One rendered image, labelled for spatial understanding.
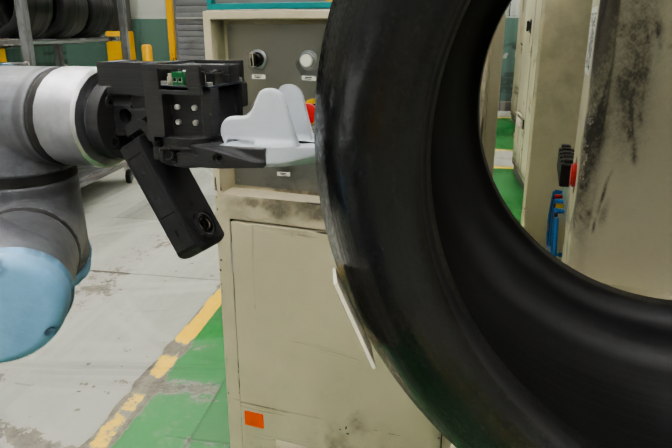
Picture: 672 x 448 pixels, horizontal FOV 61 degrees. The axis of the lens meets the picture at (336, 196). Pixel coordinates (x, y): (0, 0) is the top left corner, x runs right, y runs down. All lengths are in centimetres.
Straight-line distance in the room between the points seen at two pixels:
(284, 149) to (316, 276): 77
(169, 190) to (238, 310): 83
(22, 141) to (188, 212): 16
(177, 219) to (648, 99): 49
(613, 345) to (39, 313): 52
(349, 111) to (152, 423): 182
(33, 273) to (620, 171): 58
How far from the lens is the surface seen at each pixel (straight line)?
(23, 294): 48
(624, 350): 64
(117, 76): 52
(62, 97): 53
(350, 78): 32
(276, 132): 44
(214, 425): 202
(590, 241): 72
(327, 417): 136
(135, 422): 210
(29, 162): 59
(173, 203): 50
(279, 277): 122
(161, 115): 47
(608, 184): 70
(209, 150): 44
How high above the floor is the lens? 123
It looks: 16 degrees down
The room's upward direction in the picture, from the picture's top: straight up
